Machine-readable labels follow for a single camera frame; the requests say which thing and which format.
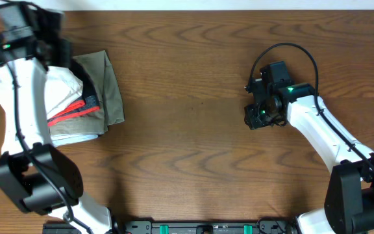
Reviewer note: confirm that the white printed t-shirt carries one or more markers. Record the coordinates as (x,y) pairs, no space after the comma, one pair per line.
(39,99)

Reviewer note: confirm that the light blue folded garment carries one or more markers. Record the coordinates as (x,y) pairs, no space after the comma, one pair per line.
(61,140)

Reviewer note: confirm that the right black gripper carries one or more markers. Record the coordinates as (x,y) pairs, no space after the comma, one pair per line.
(254,121)

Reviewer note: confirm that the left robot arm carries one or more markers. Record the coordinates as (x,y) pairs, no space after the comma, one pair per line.
(34,175)

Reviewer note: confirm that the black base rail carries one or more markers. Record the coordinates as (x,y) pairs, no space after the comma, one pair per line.
(262,226)

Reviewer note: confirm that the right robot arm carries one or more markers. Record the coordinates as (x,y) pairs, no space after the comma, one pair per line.
(349,202)

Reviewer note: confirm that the olive folded trousers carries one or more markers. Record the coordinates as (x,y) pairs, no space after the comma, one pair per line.
(100,70)

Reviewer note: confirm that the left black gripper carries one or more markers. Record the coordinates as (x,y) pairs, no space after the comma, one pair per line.
(64,47)

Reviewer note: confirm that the dark red-trimmed folded garment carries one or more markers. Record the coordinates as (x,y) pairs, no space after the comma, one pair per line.
(80,104)

